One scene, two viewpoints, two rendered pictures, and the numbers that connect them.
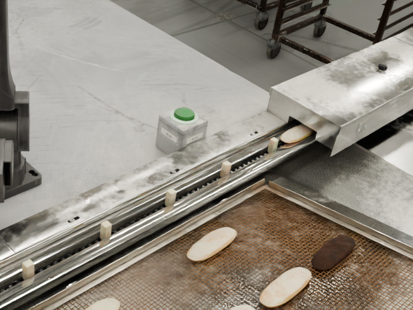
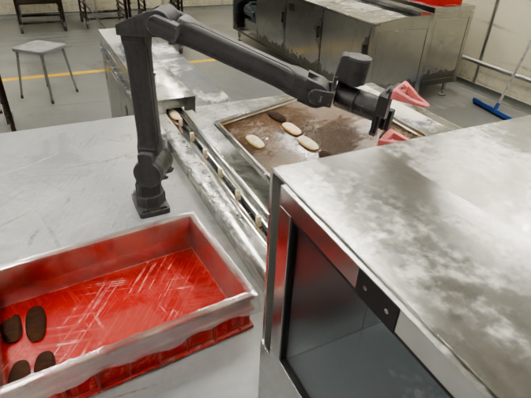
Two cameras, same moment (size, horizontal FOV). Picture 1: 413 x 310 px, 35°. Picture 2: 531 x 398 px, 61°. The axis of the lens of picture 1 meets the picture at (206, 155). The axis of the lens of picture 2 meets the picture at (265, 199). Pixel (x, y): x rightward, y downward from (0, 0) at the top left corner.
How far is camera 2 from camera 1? 1.19 m
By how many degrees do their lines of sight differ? 54
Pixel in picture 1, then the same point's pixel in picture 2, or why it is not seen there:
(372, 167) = (202, 110)
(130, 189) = (195, 159)
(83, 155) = not seen: hidden behind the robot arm
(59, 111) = (89, 178)
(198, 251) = (260, 144)
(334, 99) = (171, 91)
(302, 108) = (171, 100)
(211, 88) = (105, 129)
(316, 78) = not seen: hidden behind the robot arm
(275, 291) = (295, 129)
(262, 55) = not seen: outside the picture
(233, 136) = (168, 128)
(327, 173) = (200, 120)
